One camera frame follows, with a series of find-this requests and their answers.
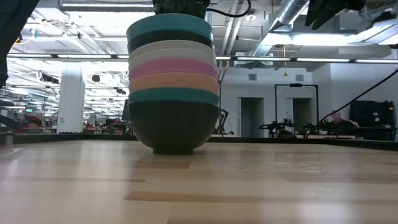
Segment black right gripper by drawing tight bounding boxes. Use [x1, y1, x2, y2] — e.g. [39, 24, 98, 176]
[304, 0, 366, 31]

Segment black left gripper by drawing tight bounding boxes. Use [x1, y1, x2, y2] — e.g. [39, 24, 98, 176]
[152, 0, 209, 19]

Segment blue bowl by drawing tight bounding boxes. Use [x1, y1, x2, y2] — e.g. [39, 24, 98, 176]
[126, 12, 214, 43]

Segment black bowl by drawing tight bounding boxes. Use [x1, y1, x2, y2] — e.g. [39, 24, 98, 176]
[128, 100, 220, 156]
[127, 29, 215, 54]

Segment pink bowl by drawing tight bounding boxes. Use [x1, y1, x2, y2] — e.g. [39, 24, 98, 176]
[128, 57, 220, 82]

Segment orange bowl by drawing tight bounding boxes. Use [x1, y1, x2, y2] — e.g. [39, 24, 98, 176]
[129, 72, 220, 94]

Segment green bowl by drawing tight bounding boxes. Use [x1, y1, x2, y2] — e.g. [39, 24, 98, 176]
[128, 87, 220, 106]

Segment ceiling light strip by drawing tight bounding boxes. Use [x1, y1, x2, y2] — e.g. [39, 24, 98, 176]
[355, 58, 398, 64]
[234, 57, 292, 62]
[296, 57, 351, 63]

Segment person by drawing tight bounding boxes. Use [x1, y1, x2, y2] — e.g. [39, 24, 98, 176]
[326, 111, 360, 136]

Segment black cabinet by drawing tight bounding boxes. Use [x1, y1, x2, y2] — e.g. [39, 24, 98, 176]
[349, 100, 396, 141]

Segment white pillar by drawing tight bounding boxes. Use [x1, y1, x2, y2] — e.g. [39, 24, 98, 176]
[57, 65, 86, 134]

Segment silver slanted ventilation duct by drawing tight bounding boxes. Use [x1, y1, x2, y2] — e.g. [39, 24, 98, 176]
[250, 0, 313, 58]

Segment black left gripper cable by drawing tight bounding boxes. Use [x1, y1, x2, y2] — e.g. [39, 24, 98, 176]
[206, 0, 252, 19]

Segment yellow hanging cord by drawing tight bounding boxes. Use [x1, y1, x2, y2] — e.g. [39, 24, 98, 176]
[282, 45, 289, 77]

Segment black background stand frame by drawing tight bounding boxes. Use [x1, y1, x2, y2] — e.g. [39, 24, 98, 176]
[274, 83, 320, 134]

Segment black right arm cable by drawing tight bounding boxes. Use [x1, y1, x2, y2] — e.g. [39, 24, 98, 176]
[305, 68, 398, 138]

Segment black table frame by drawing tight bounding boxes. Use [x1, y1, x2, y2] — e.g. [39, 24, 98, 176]
[0, 133, 398, 152]

